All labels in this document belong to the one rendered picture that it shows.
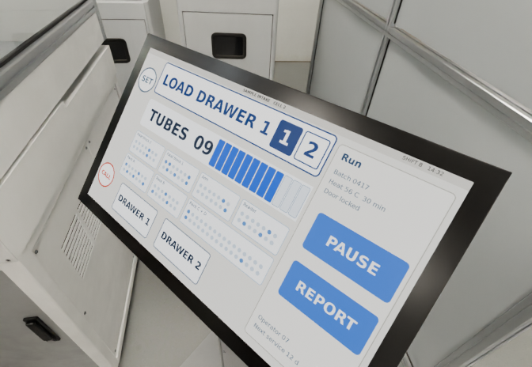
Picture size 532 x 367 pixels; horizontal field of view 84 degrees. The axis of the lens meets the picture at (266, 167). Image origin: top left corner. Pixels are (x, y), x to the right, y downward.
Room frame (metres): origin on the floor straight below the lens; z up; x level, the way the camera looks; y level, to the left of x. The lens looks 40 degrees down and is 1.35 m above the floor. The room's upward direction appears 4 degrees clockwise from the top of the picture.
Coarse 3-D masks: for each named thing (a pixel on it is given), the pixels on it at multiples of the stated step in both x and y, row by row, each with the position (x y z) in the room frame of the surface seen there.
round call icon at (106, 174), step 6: (102, 162) 0.37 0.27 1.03; (108, 162) 0.37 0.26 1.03; (102, 168) 0.36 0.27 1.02; (108, 168) 0.36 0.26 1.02; (114, 168) 0.35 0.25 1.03; (102, 174) 0.35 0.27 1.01; (108, 174) 0.35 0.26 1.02; (114, 174) 0.35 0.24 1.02; (96, 180) 0.35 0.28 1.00; (102, 180) 0.35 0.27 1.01; (108, 180) 0.34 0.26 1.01; (102, 186) 0.34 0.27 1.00; (108, 186) 0.33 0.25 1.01
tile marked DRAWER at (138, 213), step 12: (120, 192) 0.32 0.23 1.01; (132, 192) 0.31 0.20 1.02; (120, 204) 0.30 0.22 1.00; (132, 204) 0.30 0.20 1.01; (144, 204) 0.29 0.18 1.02; (120, 216) 0.29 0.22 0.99; (132, 216) 0.28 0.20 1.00; (144, 216) 0.28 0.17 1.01; (156, 216) 0.27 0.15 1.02; (144, 228) 0.26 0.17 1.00
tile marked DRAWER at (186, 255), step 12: (168, 228) 0.25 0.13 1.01; (156, 240) 0.24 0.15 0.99; (168, 240) 0.24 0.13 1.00; (180, 240) 0.23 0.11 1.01; (192, 240) 0.23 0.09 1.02; (168, 252) 0.23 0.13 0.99; (180, 252) 0.22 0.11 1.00; (192, 252) 0.22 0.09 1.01; (204, 252) 0.21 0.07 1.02; (180, 264) 0.21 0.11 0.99; (192, 264) 0.21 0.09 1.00; (204, 264) 0.20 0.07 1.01; (192, 276) 0.20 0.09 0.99
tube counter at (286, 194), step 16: (192, 144) 0.33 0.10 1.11; (208, 144) 0.32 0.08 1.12; (224, 144) 0.31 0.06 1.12; (208, 160) 0.30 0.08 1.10; (224, 160) 0.30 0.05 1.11; (240, 160) 0.29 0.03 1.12; (256, 160) 0.28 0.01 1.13; (224, 176) 0.28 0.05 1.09; (240, 176) 0.27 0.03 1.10; (256, 176) 0.27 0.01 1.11; (272, 176) 0.26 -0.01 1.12; (288, 176) 0.25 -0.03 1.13; (256, 192) 0.25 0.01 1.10; (272, 192) 0.24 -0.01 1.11; (288, 192) 0.24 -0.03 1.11; (304, 192) 0.23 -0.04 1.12; (288, 208) 0.23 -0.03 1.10
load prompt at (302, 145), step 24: (168, 72) 0.43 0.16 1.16; (168, 96) 0.40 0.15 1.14; (192, 96) 0.38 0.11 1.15; (216, 96) 0.37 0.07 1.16; (240, 96) 0.35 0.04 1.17; (216, 120) 0.34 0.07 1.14; (240, 120) 0.33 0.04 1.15; (264, 120) 0.31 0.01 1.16; (288, 120) 0.30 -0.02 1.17; (264, 144) 0.29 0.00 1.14; (288, 144) 0.28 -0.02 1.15; (312, 144) 0.27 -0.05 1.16; (312, 168) 0.25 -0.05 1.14
